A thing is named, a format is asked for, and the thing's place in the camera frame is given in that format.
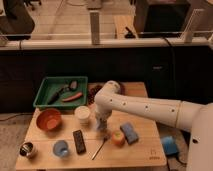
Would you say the green plastic tray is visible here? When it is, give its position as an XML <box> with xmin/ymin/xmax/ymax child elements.
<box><xmin>33</xmin><ymin>76</ymin><xmax>88</xmax><ymax>110</ymax></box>

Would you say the blue sponge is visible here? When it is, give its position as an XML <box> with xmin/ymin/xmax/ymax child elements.
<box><xmin>120</xmin><ymin>122</ymin><xmax>139</xmax><ymax>145</ymax></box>

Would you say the silver metal cup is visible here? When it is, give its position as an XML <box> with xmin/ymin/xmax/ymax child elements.
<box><xmin>19</xmin><ymin>142</ymin><xmax>37</xmax><ymax>158</ymax></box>

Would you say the black handled brush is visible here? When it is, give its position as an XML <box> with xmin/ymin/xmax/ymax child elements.
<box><xmin>47</xmin><ymin>80</ymin><xmax>78</xmax><ymax>105</ymax></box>

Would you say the purple bowl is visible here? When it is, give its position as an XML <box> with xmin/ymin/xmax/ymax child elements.
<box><xmin>118</xmin><ymin>82</ymin><xmax>125</xmax><ymax>95</ymax></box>

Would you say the orange carrot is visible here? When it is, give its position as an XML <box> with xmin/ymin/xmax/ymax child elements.
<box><xmin>62</xmin><ymin>92</ymin><xmax>83</xmax><ymax>102</ymax></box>

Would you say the red yellow apple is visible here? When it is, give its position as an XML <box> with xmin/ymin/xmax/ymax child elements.
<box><xmin>111</xmin><ymin>130</ymin><xmax>125</xmax><ymax>146</ymax></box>

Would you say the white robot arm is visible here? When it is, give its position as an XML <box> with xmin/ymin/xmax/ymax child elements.
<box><xmin>94</xmin><ymin>80</ymin><xmax>213</xmax><ymax>171</ymax></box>

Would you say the black remote control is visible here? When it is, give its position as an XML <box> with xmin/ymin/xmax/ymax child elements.
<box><xmin>73</xmin><ymin>130</ymin><xmax>86</xmax><ymax>154</ymax></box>

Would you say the blue cup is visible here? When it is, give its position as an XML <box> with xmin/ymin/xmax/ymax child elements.
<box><xmin>53</xmin><ymin>140</ymin><xmax>69</xmax><ymax>158</ymax></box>

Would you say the blue object on floor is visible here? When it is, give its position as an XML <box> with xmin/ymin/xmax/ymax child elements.
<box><xmin>161</xmin><ymin>136</ymin><xmax>179</xmax><ymax>156</ymax></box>

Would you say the black office chair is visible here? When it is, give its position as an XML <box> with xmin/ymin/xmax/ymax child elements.
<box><xmin>0</xmin><ymin>0</ymin><xmax>35</xmax><ymax>35</ymax></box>

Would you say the white cup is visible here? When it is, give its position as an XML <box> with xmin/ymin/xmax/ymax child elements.
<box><xmin>74</xmin><ymin>106</ymin><xmax>91</xmax><ymax>124</ymax></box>

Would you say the orange bowl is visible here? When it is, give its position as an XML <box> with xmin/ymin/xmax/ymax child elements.
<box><xmin>36</xmin><ymin>108</ymin><xmax>62</xmax><ymax>131</ymax></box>

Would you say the wooden table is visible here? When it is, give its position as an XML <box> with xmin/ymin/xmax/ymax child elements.
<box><xmin>14</xmin><ymin>81</ymin><xmax>168</xmax><ymax>171</ymax></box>

